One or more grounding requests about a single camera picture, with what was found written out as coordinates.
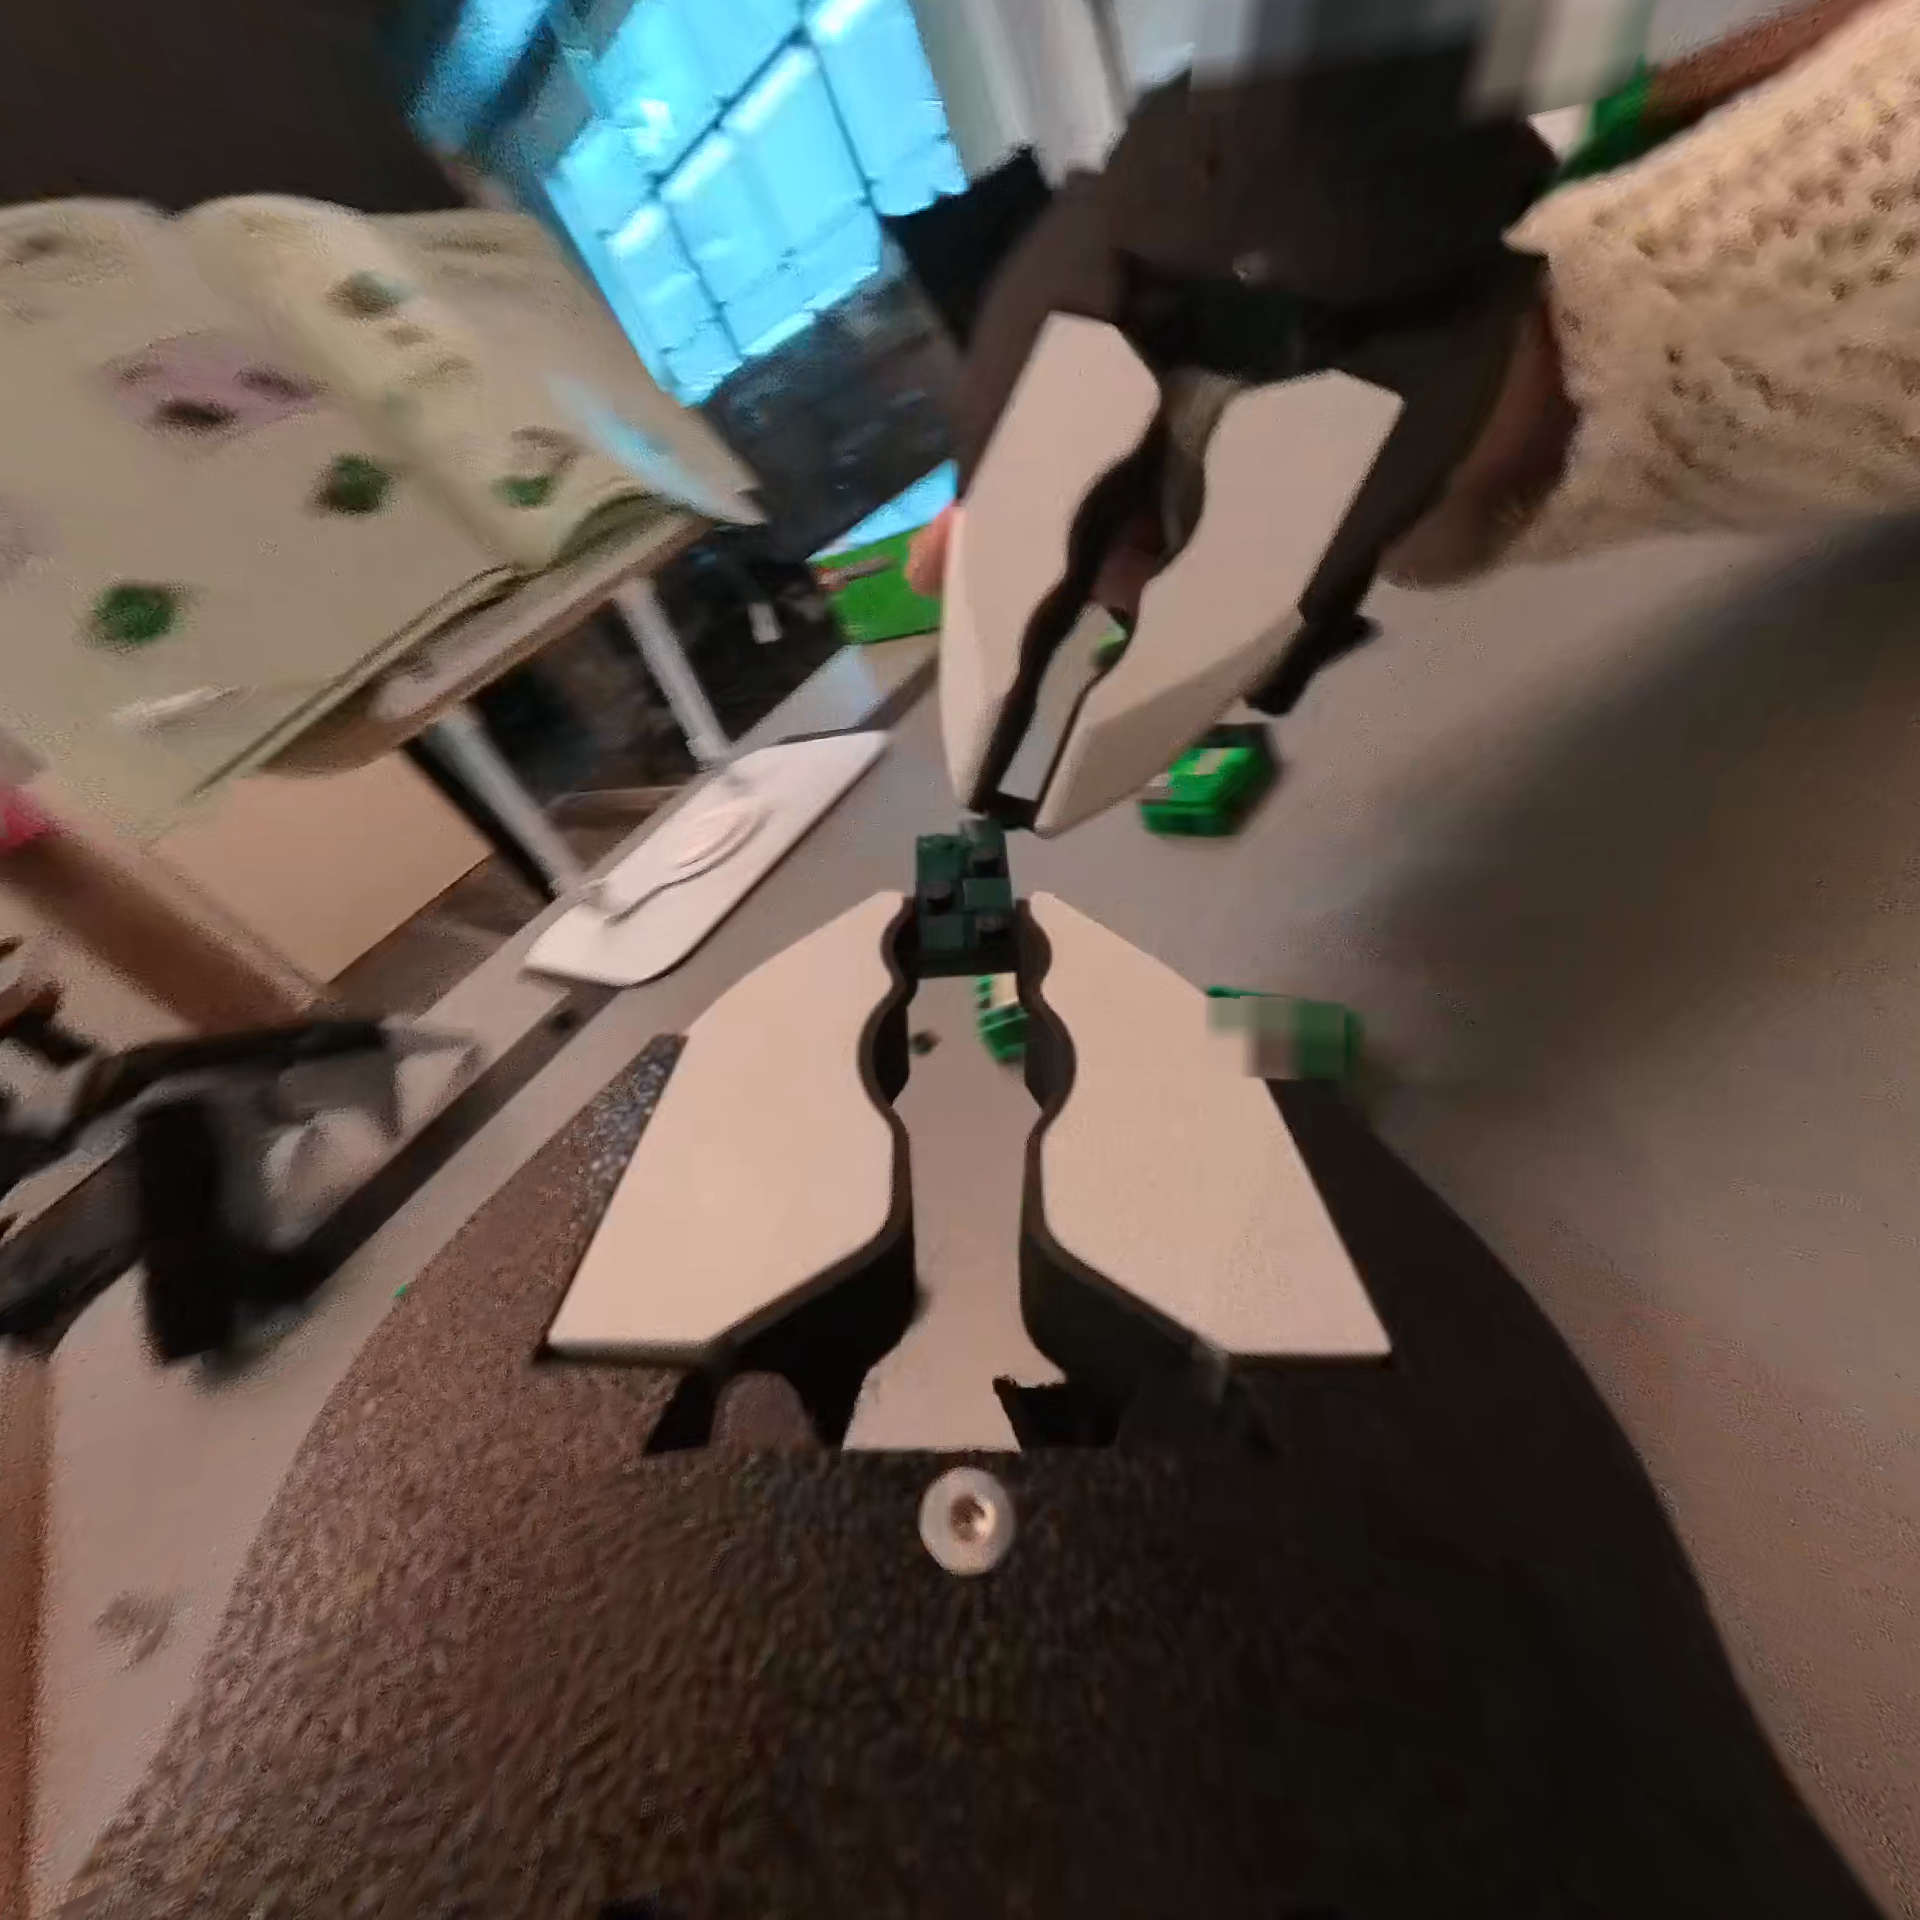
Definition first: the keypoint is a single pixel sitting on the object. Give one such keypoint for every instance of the green cardboard lego box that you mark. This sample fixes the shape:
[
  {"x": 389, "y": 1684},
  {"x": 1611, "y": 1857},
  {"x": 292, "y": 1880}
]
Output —
[{"x": 885, "y": 600}]

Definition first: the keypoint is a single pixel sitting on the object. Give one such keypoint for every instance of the dark green lego assembly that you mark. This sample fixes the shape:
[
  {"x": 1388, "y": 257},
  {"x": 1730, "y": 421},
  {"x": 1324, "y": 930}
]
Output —
[{"x": 968, "y": 901}]

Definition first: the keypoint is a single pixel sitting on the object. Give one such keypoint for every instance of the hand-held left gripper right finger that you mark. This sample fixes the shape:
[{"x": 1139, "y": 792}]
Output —
[{"x": 1201, "y": 1200}]

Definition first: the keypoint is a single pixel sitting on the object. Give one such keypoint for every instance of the person's right hand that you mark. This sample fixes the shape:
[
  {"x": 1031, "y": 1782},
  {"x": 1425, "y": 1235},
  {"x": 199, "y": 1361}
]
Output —
[{"x": 1506, "y": 481}]

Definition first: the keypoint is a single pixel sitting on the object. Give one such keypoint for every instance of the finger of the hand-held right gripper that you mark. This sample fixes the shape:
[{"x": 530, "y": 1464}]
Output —
[
  {"x": 1259, "y": 556},
  {"x": 1020, "y": 494}
]

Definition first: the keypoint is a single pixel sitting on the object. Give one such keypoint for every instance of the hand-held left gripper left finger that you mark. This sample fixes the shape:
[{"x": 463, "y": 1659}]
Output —
[{"x": 735, "y": 1200}]

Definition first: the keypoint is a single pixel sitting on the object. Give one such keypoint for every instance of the white book stand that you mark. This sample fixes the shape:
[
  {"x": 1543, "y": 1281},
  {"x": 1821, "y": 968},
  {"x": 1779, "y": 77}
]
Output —
[{"x": 704, "y": 885}]

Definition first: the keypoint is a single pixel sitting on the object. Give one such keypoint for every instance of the green lego block dark studs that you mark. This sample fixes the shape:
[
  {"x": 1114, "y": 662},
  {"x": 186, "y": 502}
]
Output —
[{"x": 1208, "y": 786}]

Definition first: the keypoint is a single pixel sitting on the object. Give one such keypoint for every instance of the person's right forearm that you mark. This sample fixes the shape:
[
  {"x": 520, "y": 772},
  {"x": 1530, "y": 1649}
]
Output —
[{"x": 1739, "y": 299}]

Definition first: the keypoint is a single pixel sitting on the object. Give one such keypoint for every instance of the green lego face block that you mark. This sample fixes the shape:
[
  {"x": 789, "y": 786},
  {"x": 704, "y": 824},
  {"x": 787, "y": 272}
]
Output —
[
  {"x": 1002, "y": 1022},
  {"x": 1329, "y": 1035}
]

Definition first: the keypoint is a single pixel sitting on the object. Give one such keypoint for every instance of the open lego instruction booklet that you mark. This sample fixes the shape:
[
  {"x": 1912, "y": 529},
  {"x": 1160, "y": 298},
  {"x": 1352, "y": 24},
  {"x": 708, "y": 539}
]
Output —
[{"x": 300, "y": 450}]

